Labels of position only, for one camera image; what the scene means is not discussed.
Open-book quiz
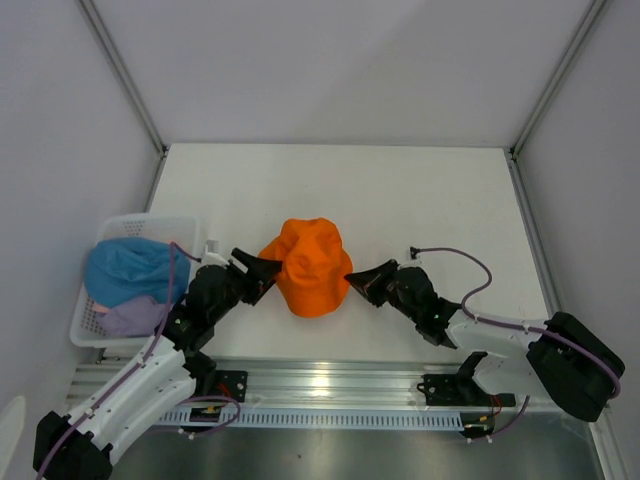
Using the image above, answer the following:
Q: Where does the left aluminium frame post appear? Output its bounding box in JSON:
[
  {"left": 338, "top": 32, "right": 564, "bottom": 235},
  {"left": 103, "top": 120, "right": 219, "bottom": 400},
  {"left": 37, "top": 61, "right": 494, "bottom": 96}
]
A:
[{"left": 75, "top": 0, "right": 167, "bottom": 158}]

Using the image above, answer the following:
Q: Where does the aluminium mounting rail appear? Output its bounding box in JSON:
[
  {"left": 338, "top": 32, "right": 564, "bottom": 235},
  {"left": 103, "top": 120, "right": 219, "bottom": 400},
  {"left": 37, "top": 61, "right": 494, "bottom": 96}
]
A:
[{"left": 64, "top": 357, "right": 611, "bottom": 412}]

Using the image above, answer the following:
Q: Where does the slotted grey cable duct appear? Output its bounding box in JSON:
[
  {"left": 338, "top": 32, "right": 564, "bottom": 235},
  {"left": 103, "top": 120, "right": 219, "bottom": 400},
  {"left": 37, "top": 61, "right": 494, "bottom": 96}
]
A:
[{"left": 156, "top": 406, "right": 463, "bottom": 432}]

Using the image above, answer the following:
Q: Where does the white plastic basket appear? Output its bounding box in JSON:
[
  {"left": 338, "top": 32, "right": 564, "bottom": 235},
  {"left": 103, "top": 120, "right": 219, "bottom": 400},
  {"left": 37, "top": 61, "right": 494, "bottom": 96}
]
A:
[{"left": 69, "top": 213, "right": 206, "bottom": 349}]

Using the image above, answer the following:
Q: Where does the right aluminium frame post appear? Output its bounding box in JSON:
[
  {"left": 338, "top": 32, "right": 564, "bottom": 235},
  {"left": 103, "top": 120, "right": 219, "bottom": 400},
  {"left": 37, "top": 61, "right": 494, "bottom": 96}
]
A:
[{"left": 509, "top": 0, "right": 613, "bottom": 162}]

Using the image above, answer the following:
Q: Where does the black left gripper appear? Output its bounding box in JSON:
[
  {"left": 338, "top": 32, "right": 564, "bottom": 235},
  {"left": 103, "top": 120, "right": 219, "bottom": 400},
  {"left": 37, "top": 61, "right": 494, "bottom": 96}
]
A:
[{"left": 210, "top": 249, "right": 285, "bottom": 323}]

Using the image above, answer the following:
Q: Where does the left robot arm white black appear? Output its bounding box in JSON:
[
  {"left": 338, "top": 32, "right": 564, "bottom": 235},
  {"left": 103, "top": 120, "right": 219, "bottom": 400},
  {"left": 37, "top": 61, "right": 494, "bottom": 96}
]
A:
[{"left": 33, "top": 248, "right": 283, "bottom": 479}]

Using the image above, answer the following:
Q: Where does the lavender bucket hat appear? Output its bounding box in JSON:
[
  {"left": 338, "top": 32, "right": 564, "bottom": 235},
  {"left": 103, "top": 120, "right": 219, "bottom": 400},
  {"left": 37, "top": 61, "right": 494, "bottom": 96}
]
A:
[{"left": 99, "top": 296, "right": 165, "bottom": 337}]

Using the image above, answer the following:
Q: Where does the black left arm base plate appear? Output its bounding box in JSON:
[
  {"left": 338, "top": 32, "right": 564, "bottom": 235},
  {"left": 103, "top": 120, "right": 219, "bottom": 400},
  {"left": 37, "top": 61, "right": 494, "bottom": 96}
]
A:
[{"left": 194, "top": 370, "right": 249, "bottom": 403}]

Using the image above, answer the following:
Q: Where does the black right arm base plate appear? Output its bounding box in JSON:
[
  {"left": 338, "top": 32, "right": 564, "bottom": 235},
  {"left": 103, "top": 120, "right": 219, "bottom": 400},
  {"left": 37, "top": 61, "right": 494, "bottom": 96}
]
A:
[{"left": 416, "top": 374, "right": 516, "bottom": 407}]

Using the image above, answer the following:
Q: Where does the blue bucket hat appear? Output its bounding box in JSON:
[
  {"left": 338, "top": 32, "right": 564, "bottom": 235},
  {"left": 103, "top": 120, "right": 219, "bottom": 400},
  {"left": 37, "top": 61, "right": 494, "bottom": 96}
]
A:
[{"left": 83, "top": 237, "right": 191, "bottom": 308}]

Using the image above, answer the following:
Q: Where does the orange bucket hat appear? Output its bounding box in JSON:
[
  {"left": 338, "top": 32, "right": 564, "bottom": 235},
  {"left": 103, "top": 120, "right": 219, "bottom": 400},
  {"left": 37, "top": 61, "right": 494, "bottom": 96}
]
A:
[{"left": 259, "top": 218, "right": 353, "bottom": 318}]

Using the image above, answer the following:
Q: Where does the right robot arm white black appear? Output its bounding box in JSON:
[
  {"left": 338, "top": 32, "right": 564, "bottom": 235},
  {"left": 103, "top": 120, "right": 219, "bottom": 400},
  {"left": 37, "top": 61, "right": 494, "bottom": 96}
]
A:
[{"left": 345, "top": 260, "right": 625, "bottom": 422}]

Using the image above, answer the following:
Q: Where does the aluminium frame post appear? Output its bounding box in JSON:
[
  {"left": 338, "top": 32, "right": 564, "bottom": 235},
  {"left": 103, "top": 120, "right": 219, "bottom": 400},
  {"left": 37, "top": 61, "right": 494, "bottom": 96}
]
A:
[
  {"left": 75, "top": 0, "right": 167, "bottom": 158},
  {"left": 509, "top": 0, "right": 613, "bottom": 162}
]

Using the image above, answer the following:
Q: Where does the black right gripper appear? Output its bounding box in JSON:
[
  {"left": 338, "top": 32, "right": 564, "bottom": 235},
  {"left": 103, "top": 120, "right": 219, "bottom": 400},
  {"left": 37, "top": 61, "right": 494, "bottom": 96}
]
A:
[{"left": 345, "top": 259, "right": 420, "bottom": 323}]

